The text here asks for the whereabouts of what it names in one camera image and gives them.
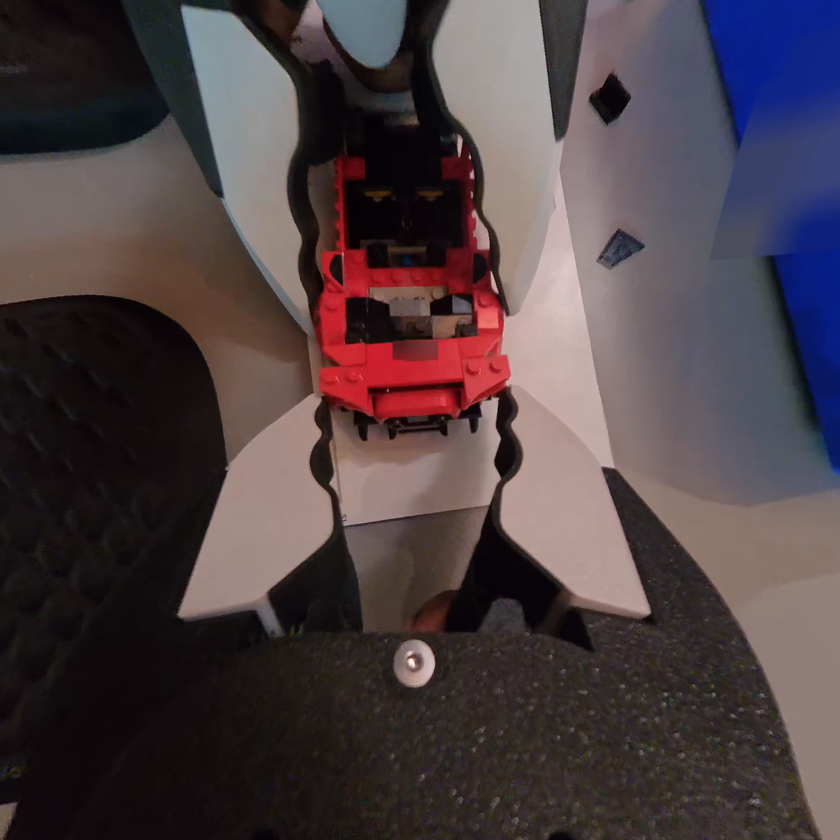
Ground red and black lego car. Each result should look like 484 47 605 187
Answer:
313 112 513 441

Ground blue plastic bin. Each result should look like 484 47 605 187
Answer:
700 0 840 473

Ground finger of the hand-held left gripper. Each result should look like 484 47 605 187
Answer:
178 0 329 357
418 0 565 319

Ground small dark wedge lego piece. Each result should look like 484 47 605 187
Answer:
598 229 645 270

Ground small black lego piece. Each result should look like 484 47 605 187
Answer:
588 73 632 126

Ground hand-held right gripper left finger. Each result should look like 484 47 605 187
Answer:
176 394 355 624

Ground lego instruction booklet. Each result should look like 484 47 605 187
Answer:
296 171 615 526

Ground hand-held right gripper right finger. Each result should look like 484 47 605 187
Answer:
486 386 653 623

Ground black quilted chair seat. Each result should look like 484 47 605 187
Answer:
0 0 172 156
0 296 231 788

